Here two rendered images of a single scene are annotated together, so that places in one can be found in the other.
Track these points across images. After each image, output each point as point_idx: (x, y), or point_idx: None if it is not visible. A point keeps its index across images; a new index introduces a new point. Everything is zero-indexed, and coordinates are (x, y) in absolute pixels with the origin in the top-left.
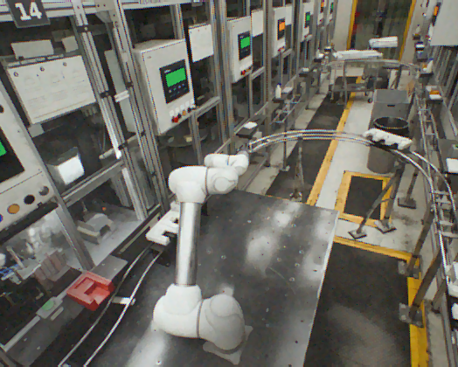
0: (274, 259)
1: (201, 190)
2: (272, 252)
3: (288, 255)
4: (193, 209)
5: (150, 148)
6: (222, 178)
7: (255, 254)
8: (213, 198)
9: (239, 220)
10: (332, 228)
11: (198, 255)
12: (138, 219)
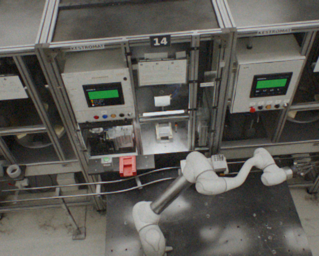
0: (227, 252)
1: (193, 178)
2: (233, 247)
3: None
4: (183, 182)
5: (218, 117)
6: (201, 185)
7: (223, 236)
8: (261, 173)
9: (250, 207)
10: None
11: (199, 199)
12: (187, 147)
